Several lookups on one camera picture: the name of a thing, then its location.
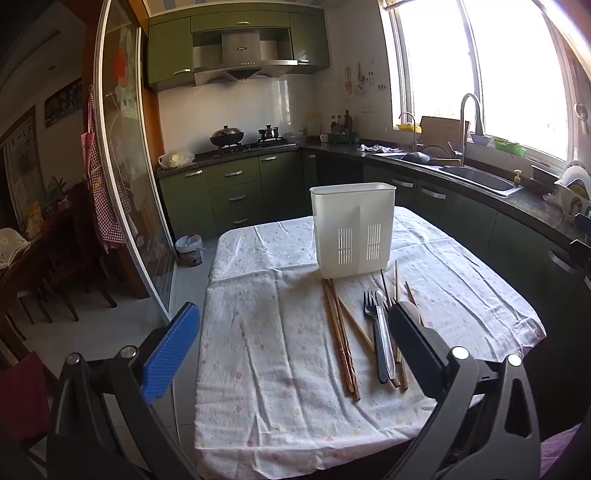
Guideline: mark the black plastic fork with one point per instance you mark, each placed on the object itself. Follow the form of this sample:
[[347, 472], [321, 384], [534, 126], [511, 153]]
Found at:
[[381, 350]]

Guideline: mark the tall steel faucet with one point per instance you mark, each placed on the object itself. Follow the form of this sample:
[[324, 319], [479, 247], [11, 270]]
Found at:
[[463, 120]]

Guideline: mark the dark sauce bottle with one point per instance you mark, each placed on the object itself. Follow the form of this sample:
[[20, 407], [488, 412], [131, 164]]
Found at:
[[333, 124], [347, 122]]

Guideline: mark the dark wall poster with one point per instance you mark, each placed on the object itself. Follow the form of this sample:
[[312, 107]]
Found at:
[[62, 101]]

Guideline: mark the kitchen window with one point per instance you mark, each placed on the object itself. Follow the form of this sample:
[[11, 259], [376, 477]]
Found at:
[[485, 69]]

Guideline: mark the grey dish rag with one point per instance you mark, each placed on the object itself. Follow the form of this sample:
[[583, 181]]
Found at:
[[376, 148]]

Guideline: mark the yellow container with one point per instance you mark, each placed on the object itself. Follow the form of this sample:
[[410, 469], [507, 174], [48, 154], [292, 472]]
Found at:
[[408, 127]]

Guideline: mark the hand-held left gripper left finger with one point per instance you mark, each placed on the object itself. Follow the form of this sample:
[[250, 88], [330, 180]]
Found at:
[[171, 353]]

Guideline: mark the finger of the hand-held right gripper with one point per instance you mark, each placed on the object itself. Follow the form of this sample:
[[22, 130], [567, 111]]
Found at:
[[582, 256]]

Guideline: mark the black pan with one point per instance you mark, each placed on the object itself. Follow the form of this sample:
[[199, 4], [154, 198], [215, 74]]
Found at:
[[418, 157]]

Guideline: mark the green basin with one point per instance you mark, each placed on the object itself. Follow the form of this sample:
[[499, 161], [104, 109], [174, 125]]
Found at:
[[510, 146]]

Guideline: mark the gas stove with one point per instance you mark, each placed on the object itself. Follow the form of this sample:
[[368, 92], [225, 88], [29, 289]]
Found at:
[[251, 146]]

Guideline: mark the small steel faucet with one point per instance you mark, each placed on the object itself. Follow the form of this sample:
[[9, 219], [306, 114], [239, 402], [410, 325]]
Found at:
[[414, 127]]

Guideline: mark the green wall cabinets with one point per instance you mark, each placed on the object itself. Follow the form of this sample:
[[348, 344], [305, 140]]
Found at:
[[168, 50]]

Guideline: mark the steel range hood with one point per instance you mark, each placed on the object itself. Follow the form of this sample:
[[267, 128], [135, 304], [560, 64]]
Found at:
[[240, 55]]

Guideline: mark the yellow sink stopper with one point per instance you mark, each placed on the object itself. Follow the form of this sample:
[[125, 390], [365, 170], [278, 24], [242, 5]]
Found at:
[[517, 175]]

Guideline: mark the red checked apron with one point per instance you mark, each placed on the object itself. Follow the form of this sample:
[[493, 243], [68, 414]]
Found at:
[[101, 184]]

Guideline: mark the dish rack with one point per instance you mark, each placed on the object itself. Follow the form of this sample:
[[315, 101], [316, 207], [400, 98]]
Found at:
[[570, 198]]

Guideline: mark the green condiment tray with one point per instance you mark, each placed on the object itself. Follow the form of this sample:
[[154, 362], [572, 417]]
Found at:
[[344, 137]]

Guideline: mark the dark wooden chair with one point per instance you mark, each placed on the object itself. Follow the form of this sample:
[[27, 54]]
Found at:
[[78, 258]]

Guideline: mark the wall calendar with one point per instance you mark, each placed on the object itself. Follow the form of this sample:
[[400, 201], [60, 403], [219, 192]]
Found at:
[[21, 170]]

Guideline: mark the clear plastic spoon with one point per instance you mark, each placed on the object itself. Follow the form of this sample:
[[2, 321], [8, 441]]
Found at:
[[381, 297]]

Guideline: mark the dark stone countertop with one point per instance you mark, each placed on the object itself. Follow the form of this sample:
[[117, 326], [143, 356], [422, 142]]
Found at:
[[531, 203]]

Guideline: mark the wooden cutting board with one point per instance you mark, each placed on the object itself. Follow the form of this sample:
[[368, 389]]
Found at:
[[438, 131]]

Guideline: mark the beige wooden spoon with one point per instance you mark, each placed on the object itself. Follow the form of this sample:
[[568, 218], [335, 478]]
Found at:
[[410, 311]]

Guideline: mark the green base cabinets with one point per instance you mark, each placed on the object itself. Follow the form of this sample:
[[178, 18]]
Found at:
[[235, 194]]

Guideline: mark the plastic bag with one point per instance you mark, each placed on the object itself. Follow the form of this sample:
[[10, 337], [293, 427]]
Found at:
[[175, 159]]

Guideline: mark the floral white tablecloth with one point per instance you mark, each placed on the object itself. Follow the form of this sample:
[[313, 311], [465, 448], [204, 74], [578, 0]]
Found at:
[[268, 346]]

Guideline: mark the steel kitchen sink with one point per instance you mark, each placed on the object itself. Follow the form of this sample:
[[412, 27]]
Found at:
[[480, 177]]

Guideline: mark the black wok with lid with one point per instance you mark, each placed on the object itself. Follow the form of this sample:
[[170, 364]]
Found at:
[[226, 136]]

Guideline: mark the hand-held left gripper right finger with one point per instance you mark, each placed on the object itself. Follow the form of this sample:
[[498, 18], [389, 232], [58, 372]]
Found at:
[[415, 350]]

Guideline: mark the dark patterned chopstick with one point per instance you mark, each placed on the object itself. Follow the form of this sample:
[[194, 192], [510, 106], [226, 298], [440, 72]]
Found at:
[[334, 332], [344, 344]]

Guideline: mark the dark kettle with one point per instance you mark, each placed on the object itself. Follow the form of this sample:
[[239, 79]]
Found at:
[[268, 133]]

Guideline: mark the small trash bin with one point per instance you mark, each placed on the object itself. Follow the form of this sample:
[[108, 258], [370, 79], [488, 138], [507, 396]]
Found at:
[[189, 247]]

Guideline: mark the white plate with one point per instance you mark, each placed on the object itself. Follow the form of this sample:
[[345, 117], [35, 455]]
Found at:
[[575, 177]]

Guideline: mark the glass sliding door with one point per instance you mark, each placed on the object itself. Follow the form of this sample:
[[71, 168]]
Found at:
[[134, 184]]

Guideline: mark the blue bowl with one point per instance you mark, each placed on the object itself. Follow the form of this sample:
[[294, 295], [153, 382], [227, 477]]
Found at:
[[480, 138]]

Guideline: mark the white plastic utensil holder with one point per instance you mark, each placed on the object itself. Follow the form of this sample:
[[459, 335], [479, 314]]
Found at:
[[351, 217]]

